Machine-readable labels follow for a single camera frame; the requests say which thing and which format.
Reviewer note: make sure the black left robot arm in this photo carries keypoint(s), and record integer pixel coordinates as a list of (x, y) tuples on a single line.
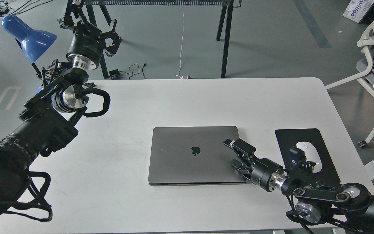
[(49, 118)]

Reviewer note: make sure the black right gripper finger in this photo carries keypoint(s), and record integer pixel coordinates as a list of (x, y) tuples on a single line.
[(241, 168), (244, 150)]

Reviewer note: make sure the black power adapter with cable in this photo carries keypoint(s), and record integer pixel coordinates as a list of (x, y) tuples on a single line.
[(134, 70)]

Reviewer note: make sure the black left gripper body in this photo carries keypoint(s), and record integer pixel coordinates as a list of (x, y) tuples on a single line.
[(86, 48)]

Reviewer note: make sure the black mouse pad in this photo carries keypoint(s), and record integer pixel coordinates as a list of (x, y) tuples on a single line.
[(288, 138)]

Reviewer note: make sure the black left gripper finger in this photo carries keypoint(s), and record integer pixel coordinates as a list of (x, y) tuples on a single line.
[(73, 7), (116, 39)]

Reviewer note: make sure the white computer mouse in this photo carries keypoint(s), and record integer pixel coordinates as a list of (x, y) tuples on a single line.
[(311, 154)]

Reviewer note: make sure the white cardboard box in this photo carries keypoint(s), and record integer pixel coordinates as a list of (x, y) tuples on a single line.
[(357, 9)]

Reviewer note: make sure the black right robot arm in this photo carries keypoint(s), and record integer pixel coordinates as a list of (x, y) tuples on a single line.
[(349, 206)]

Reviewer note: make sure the blue desk lamp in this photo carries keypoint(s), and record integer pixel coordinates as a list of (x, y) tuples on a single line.
[(34, 43)]

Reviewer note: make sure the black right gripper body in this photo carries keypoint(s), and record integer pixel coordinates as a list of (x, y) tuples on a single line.
[(261, 171)]

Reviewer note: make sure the grey laptop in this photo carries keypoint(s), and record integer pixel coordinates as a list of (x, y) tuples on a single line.
[(192, 155)]

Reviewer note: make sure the black metal table frame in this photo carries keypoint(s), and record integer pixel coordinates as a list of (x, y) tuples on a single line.
[(173, 37)]

